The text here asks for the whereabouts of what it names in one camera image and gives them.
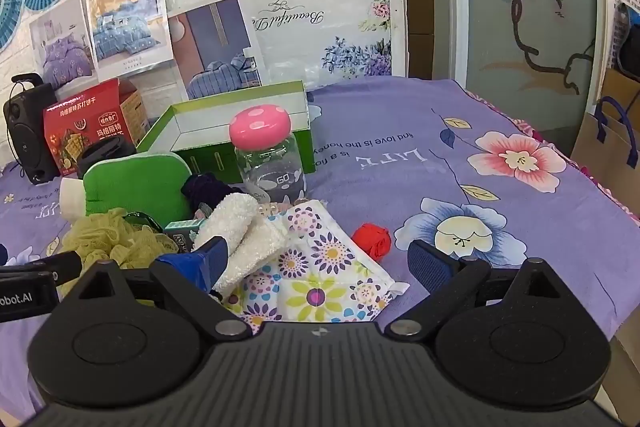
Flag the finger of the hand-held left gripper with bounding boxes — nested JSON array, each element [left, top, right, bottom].
[[0, 251, 83, 284]]

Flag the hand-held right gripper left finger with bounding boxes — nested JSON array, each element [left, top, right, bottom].
[[75, 234, 254, 341]]

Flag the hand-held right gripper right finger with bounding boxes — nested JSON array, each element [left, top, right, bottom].
[[385, 239, 567, 341]]

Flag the white fluffy towel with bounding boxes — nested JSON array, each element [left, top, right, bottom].
[[194, 193, 289, 298]]

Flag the dark green tissue pack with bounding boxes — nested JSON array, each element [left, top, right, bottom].
[[164, 219, 211, 255]]

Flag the yellow-green mesh bath pouf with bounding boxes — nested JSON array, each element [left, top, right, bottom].
[[57, 208, 180, 298]]

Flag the green bath mitt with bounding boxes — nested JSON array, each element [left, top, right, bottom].
[[82, 152, 194, 230]]

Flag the floral print cloth pouch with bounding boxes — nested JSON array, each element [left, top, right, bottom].
[[220, 199, 411, 324]]

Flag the green cardboard box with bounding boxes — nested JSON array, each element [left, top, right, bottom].
[[136, 80, 317, 186]]

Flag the red cloth ball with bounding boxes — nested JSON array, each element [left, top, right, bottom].
[[351, 222, 392, 262]]

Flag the white cloth roll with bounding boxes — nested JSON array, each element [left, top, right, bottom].
[[59, 179, 88, 221]]

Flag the dark purple scrunchie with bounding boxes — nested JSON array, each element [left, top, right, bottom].
[[180, 173, 246, 218]]

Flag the purple floral bedsheet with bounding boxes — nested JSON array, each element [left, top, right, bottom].
[[0, 77, 640, 408]]

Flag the glass bottle with pink cap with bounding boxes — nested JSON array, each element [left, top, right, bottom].
[[229, 105, 307, 208]]

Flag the black cup with lid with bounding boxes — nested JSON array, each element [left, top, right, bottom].
[[76, 139, 137, 180]]

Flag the black speaker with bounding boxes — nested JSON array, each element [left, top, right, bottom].
[[2, 74, 62, 186]]

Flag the red cracker box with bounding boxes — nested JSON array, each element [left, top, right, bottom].
[[42, 78, 156, 178]]

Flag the dark blue bedding photo card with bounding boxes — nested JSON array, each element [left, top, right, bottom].
[[167, 0, 266, 100]]

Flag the brown paper bag blue handles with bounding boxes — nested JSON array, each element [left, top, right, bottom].
[[570, 96, 640, 208]]

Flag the purple bedding wall poster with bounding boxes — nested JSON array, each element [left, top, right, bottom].
[[29, 0, 94, 90]]

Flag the blue bedding wall poster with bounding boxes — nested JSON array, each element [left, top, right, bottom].
[[84, 0, 169, 70]]

